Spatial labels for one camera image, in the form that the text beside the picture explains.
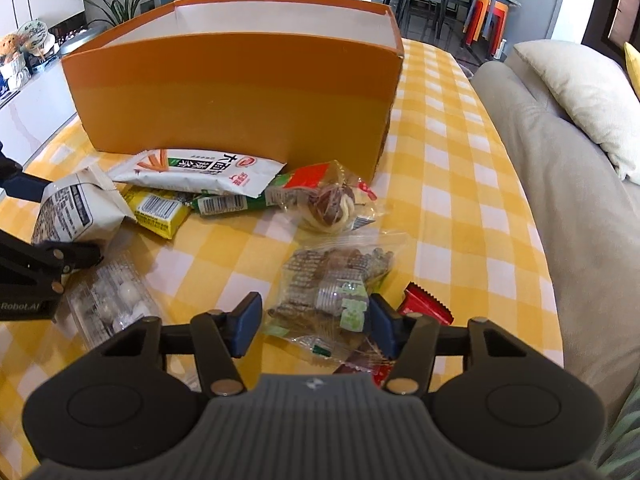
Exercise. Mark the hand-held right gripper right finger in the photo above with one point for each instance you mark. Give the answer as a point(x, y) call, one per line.
point(382, 327)

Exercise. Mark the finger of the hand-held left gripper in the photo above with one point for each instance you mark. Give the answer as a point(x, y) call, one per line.
point(60, 256)
point(25, 185)

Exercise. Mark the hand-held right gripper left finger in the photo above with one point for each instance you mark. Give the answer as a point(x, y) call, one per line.
point(247, 322)

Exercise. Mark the grey white snack bag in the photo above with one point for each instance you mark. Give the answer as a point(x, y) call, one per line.
point(75, 210)

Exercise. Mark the red snack packet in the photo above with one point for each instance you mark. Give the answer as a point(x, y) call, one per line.
point(425, 302)

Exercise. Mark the clear white candy packet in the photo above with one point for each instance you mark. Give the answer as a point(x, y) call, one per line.
point(115, 300)

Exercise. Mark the clear mixed nut packet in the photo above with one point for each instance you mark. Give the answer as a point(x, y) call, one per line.
point(320, 280)

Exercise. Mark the yellow snack packet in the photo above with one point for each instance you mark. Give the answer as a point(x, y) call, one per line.
point(157, 212)

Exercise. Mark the green sausage stick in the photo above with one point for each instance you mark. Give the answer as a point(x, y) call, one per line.
point(220, 204)

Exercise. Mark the clear bun packet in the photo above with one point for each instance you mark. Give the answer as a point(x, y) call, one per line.
point(330, 205)

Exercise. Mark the white snack stick packet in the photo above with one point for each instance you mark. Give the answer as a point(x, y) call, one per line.
point(210, 170)

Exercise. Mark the orange cardboard box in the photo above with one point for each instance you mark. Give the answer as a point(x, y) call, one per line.
point(225, 100)

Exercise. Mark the white low cabinet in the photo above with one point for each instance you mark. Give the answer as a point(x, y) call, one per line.
point(20, 115)

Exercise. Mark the brown plush toy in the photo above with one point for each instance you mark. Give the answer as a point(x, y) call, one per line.
point(10, 47)

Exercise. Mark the silver trash can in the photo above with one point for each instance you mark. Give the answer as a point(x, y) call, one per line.
point(80, 42)

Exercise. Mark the yellow checkered tablecloth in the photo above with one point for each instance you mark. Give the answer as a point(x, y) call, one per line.
point(450, 185)

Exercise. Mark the grey sofa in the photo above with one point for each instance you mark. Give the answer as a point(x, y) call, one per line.
point(565, 240)

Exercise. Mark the green striped cloth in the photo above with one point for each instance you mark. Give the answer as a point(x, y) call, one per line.
point(622, 440)

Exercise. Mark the beige pillow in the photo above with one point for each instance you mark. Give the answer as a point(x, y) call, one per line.
point(585, 90)

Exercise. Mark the red plastic stool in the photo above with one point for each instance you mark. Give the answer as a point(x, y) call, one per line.
point(475, 15)

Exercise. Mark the orange plastic stool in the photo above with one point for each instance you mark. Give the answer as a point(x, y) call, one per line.
point(498, 20)

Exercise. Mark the yellow pillow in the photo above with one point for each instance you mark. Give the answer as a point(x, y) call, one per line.
point(632, 67)

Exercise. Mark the dark wooden frame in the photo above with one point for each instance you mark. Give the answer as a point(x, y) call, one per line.
point(612, 10)

